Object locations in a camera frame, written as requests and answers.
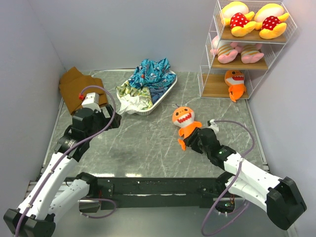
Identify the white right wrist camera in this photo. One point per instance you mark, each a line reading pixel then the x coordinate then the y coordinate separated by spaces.
pixel 212 125

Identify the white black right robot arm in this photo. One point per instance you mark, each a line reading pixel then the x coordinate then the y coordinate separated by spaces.
pixel 279 197

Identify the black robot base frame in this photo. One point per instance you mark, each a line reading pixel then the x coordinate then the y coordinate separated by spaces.
pixel 134 192

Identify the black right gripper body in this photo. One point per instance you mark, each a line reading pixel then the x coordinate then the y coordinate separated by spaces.
pixel 196 144

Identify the yellow plush red dotted dress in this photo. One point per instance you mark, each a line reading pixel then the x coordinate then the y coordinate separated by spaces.
pixel 270 21

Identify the brown folded cloth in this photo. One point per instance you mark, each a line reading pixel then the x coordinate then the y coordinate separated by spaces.
pixel 73 82

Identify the pink pig plush striped shirt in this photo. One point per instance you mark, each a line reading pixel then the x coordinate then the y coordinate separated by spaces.
pixel 225 50

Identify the orange whale plush toy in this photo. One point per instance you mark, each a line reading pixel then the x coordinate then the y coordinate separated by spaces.
pixel 184 118

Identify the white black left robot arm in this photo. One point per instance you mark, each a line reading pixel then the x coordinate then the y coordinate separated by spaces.
pixel 40 211

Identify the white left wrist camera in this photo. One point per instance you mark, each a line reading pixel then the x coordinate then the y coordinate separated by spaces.
pixel 91 101

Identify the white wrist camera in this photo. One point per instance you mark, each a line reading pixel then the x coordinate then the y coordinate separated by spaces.
pixel 212 125
pixel 91 101

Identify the white wire wooden shelf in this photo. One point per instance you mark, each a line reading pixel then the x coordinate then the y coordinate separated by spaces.
pixel 244 40

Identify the green white patterned cloth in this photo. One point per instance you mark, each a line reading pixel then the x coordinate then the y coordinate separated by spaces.
pixel 133 100

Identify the white plastic laundry basket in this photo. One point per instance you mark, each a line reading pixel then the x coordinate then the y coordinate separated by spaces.
pixel 157 96

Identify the blue patterned cloth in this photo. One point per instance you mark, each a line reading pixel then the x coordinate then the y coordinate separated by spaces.
pixel 152 74

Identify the orange fox plush toy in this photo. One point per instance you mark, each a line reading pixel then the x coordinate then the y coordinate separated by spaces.
pixel 234 79

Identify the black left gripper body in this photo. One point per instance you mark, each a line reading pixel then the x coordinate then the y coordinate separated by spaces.
pixel 99 123

